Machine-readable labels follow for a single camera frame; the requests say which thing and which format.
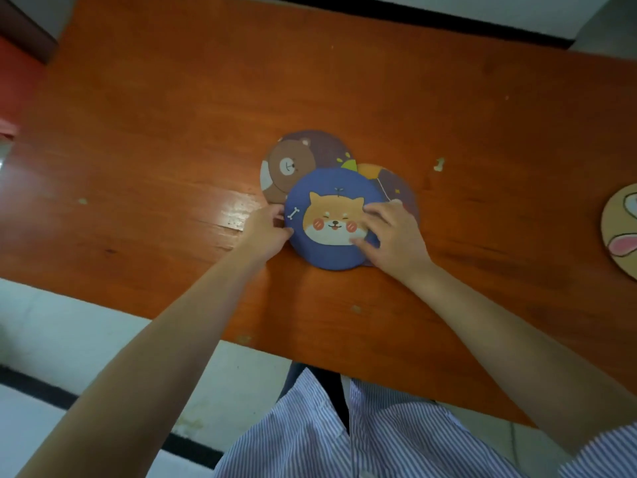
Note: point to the red plastic stool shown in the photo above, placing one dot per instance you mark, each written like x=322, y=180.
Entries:
x=15, y=84

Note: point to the person's left forearm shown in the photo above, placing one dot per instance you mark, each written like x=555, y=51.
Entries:
x=149, y=373

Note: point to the yellow rabbit round coaster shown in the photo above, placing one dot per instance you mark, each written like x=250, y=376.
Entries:
x=622, y=219

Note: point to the person's right forearm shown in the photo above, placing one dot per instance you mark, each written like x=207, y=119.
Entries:
x=522, y=358

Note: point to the purple brown bear sun coaster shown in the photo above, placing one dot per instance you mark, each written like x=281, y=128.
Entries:
x=288, y=164

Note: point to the purple pink bear balloon coaster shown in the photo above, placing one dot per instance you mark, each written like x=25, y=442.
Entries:
x=398, y=186

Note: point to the blue shiba dog coaster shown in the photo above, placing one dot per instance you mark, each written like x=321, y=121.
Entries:
x=308, y=189

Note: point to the person's left hand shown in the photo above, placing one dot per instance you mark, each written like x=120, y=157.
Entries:
x=261, y=236

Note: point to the orange wooden table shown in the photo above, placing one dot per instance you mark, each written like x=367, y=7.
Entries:
x=149, y=119

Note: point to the person's right hand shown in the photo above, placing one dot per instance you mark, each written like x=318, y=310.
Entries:
x=400, y=241

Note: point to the blue striped shirt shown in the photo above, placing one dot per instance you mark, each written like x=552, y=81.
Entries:
x=398, y=433

